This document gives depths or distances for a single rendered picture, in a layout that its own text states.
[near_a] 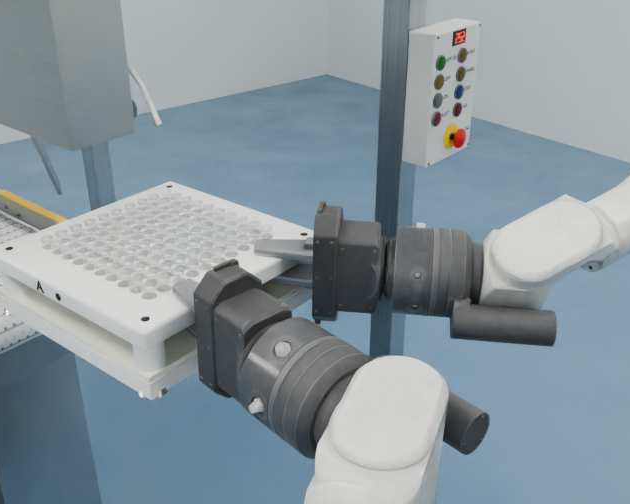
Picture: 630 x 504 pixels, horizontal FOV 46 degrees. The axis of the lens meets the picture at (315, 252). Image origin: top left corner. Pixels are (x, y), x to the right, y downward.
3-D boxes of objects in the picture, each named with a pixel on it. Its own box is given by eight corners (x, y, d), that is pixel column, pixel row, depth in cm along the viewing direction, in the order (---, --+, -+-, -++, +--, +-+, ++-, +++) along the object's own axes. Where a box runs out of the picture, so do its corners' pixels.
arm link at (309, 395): (271, 478, 57) (380, 570, 50) (270, 365, 52) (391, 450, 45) (371, 413, 64) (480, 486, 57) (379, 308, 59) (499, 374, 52)
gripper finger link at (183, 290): (195, 282, 69) (236, 309, 65) (166, 294, 67) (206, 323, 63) (194, 267, 68) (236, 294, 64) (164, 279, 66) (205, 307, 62)
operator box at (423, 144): (469, 146, 158) (482, 21, 146) (426, 168, 147) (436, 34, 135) (444, 140, 162) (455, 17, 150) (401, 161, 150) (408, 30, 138)
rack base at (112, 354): (-1, 308, 78) (-5, 288, 77) (175, 230, 95) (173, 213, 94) (151, 400, 65) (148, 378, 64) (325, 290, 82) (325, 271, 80)
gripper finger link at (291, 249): (258, 243, 76) (318, 247, 76) (252, 257, 73) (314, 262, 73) (258, 229, 75) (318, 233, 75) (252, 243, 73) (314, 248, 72)
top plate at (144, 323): (-11, 267, 76) (-15, 249, 75) (172, 194, 93) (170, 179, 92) (144, 353, 62) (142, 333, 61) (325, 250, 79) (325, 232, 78)
